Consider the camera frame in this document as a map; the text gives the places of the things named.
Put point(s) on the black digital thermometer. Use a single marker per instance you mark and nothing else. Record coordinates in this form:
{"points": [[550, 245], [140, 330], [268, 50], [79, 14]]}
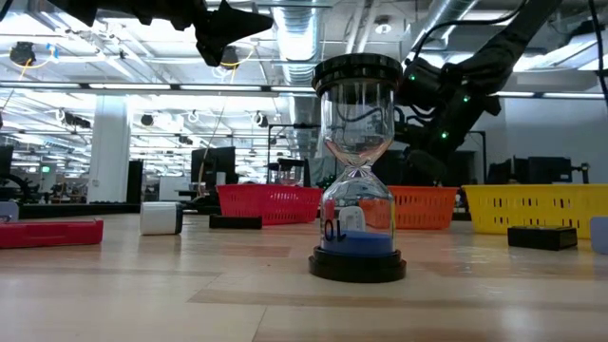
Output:
{"points": [[541, 239], [235, 222]]}

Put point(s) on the yellow plastic basket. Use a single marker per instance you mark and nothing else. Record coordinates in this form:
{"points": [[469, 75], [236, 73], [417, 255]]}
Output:
{"points": [[532, 190]]}

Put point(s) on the black ceiling device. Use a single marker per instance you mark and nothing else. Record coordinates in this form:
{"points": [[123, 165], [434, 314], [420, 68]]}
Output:
{"points": [[22, 53]]}

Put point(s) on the small white cube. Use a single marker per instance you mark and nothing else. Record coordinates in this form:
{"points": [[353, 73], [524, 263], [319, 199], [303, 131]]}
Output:
{"points": [[159, 218]]}

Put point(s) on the white pillar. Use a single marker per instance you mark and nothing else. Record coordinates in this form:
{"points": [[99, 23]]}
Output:
{"points": [[108, 152]]}

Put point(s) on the red plastic basket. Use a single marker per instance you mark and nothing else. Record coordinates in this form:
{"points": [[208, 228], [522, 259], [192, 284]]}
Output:
{"points": [[266, 204]]}

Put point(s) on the light blue box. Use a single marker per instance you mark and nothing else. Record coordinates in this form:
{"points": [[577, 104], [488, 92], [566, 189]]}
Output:
{"points": [[8, 211], [600, 235]]}

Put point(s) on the black-capped hourglass blue sand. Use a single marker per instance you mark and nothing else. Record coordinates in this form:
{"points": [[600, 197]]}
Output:
{"points": [[356, 268]]}

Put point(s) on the black monitor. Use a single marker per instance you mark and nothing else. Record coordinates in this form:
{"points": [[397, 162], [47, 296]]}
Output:
{"points": [[214, 164]]}

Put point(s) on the red digital thermometer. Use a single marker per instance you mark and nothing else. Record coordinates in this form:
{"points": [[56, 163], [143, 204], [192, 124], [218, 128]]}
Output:
{"points": [[47, 233]]}

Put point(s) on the black-capped clear hourglass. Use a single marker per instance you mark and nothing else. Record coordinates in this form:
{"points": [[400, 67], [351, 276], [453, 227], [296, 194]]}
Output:
{"points": [[285, 162]]}

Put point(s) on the black machine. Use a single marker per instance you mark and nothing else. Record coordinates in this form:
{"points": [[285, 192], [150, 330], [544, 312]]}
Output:
{"points": [[546, 170]]}

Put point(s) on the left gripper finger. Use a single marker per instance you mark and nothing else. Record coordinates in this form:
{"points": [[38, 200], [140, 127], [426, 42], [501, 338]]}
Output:
{"points": [[223, 28]]}

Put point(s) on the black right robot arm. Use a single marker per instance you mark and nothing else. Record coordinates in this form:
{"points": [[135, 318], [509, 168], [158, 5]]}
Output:
{"points": [[513, 38]]}

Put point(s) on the black cabinet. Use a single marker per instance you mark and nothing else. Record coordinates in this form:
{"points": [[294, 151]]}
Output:
{"points": [[135, 183]]}

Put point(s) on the orange plastic basket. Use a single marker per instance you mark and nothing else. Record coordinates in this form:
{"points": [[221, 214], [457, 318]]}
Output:
{"points": [[423, 206]]}

